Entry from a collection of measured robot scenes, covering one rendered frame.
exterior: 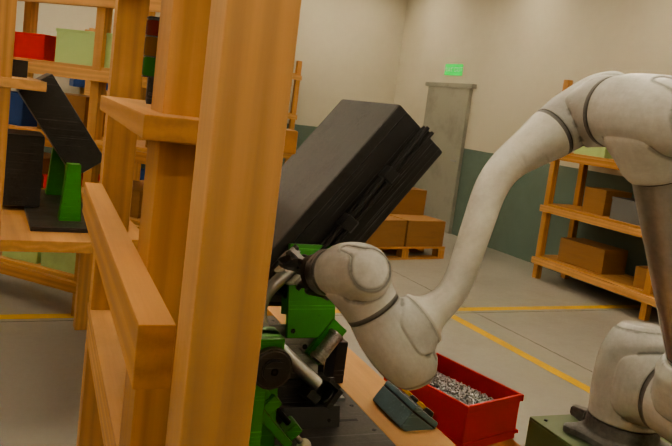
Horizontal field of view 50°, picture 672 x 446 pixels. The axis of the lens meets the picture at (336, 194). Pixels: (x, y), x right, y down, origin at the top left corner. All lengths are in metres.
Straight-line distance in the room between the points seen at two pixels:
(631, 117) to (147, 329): 0.83
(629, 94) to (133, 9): 1.46
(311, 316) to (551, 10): 8.10
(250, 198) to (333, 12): 10.80
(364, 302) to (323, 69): 10.38
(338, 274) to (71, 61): 4.01
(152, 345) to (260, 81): 0.38
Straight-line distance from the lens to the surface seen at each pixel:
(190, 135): 1.14
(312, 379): 1.60
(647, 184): 1.33
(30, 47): 5.29
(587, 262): 7.85
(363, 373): 1.96
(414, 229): 8.14
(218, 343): 0.90
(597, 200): 7.78
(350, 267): 1.17
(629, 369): 1.65
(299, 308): 1.62
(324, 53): 11.54
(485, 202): 1.32
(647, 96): 1.27
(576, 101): 1.38
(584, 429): 1.75
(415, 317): 1.26
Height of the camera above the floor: 1.59
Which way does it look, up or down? 7 degrees down
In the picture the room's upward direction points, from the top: 7 degrees clockwise
